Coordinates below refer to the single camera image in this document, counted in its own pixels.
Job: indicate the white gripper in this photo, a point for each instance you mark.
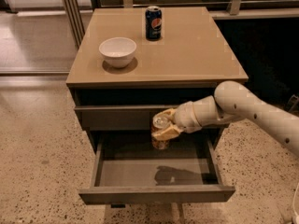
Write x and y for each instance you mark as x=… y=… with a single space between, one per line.
x=184 y=118

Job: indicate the orange soda can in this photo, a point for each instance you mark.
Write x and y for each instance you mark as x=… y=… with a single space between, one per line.
x=160 y=142

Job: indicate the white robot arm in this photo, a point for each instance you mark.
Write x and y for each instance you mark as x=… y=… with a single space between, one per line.
x=231 y=102

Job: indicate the open middle drawer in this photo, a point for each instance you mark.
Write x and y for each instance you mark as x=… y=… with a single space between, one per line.
x=129 y=170

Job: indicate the grey drawer cabinet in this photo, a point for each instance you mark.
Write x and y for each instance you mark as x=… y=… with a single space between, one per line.
x=186 y=64

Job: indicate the closed top drawer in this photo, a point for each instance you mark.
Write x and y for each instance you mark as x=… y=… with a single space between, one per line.
x=118 y=117

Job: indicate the blue Pepsi can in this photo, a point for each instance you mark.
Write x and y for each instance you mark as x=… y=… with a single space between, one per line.
x=153 y=18

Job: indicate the white ceramic bowl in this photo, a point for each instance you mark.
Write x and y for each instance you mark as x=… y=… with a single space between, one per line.
x=118 y=51

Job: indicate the small dark floor object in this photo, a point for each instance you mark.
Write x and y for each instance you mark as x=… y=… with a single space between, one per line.
x=292 y=103

